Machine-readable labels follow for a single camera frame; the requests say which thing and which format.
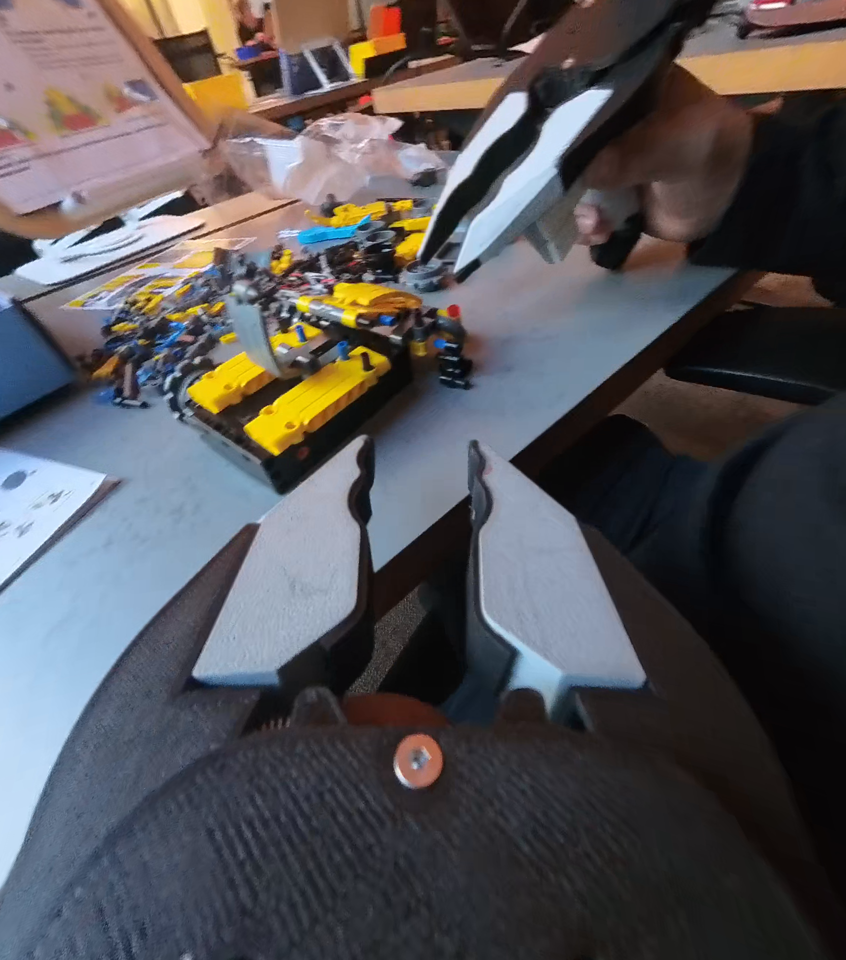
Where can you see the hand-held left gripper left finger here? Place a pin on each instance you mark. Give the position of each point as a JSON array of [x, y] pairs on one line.
[[295, 592]]

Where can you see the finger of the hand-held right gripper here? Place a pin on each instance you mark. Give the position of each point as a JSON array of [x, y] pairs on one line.
[[479, 157], [535, 180]]

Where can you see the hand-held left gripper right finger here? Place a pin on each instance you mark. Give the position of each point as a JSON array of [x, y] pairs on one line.
[[550, 592]]

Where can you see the grey wheel hub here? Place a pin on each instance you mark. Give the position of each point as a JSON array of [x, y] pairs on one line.
[[364, 231], [423, 276], [387, 241]]

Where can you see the yellow black toy vehicle model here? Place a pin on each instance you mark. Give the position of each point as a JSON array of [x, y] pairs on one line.
[[303, 405]]

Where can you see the black blue connector piece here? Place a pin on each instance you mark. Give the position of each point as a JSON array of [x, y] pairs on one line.
[[457, 371]]

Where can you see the person's right forearm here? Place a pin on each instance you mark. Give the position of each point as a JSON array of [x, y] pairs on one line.
[[805, 195]]

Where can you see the grey desk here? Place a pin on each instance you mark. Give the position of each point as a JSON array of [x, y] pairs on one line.
[[580, 322]]

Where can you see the person's right hand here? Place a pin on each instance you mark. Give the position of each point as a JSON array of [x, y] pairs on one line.
[[685, 165]]

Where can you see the clear plastic bag black piece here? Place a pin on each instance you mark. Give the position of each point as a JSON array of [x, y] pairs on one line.
[[400, 157]]

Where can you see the heap of yellow beams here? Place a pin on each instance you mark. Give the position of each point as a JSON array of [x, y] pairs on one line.
[[393, 217]]

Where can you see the wooden background table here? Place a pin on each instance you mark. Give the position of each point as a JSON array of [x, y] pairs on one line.
[[768, 64]]

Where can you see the orange box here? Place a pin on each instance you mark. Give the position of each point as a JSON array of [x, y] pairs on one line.
[[385, 21]]

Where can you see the light blue brick separator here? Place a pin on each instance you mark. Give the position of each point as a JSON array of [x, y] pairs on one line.
[[322, 235]]

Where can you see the clear plastic bag white label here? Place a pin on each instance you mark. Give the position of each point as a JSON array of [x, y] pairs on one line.
[[295, 165]]

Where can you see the person's dark clothed legs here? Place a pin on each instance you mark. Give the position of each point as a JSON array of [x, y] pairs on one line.
[[768, 600]]

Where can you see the yellow plastic bin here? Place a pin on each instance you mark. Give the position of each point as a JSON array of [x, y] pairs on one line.
[[217, 97]]

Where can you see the instruction booklet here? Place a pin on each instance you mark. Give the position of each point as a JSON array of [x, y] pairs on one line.
[[10, 525]]

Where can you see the pile of small building pieces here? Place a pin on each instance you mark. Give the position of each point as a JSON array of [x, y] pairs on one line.
[[160, 330]]

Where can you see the black office chair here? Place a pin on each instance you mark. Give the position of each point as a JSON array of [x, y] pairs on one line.
[[783, 352]]

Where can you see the yellow sticker sheet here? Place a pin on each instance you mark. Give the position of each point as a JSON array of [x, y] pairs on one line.
[[138, 281]]

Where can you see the blue cardboard box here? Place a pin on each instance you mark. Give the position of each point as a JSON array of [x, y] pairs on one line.
[[3, 367]]

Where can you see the white rounded board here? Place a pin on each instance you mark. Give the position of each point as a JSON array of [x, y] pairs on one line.
[[108, 244]]

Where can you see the printed instruction sheet stand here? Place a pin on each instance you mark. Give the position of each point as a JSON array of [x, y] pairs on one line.
[[55, 97]]

